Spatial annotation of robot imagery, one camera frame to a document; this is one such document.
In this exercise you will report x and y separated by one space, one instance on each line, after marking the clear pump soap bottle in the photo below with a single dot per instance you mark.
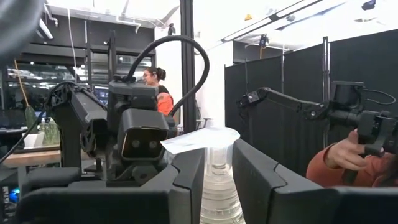
220 193

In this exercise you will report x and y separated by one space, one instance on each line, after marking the person's hand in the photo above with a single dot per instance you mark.
345 155

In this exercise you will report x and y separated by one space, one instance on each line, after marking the green broom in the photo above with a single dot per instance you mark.
31 119

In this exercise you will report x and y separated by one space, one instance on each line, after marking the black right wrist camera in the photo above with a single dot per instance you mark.
143 137

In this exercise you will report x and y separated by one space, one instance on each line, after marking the white plant pot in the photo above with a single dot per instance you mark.
32 140

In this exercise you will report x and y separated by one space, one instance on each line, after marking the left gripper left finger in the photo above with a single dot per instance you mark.
186 193

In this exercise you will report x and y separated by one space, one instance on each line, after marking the silver metal pole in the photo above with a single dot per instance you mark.
325 62

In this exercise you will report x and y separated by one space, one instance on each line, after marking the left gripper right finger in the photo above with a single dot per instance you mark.
273 199

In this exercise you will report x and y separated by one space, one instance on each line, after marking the black partition screen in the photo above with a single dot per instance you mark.
258 109

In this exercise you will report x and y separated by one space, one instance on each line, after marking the black storage rack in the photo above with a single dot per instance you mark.
124 37

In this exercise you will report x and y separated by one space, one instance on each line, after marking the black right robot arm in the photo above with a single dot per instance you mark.
90 109

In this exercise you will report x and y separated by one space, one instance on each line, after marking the person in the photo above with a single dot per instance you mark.
326 177
164 104

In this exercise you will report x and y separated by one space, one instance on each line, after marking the wooden table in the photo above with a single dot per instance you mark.
31 158

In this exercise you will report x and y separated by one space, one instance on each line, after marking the black aluminium table frame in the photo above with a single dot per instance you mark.
188 62

